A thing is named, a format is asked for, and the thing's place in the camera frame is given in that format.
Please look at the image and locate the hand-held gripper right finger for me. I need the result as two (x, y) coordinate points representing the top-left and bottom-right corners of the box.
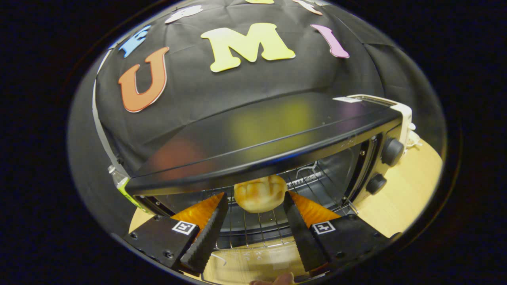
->
(283, 191), (400, 276)

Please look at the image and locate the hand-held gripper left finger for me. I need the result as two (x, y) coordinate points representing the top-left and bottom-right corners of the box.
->
(124, 192), (229, 274)

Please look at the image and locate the white pop-up toaster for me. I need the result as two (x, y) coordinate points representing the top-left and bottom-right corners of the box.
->
(347, 94), (422, 149)

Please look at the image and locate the black toaster oven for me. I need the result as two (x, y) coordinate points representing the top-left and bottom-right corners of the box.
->
(126, 93), (404, 274)

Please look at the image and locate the golden bread bun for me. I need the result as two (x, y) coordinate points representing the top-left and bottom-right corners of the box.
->
(234, 175), (288, 213)

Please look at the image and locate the green label plastic bottle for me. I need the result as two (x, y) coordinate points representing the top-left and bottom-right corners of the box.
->
(108, 165), (147, 212)

